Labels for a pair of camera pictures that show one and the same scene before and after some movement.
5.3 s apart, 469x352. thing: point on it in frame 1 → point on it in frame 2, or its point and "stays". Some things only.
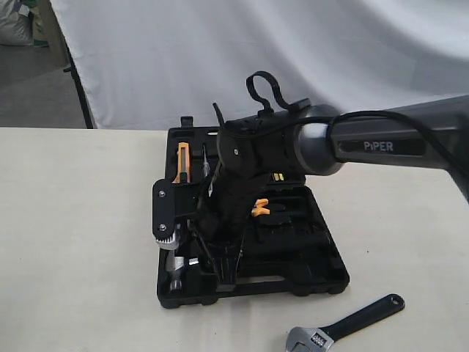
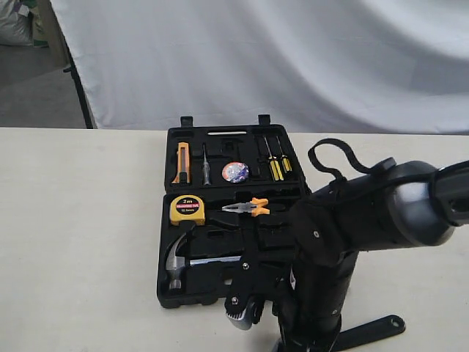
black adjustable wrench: [305, 339] → [351, 338]
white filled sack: [16, 24] stays
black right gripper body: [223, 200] → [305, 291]
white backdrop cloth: [143, 64] stays
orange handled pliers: [258, 210] stays
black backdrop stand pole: [72, 69] stays
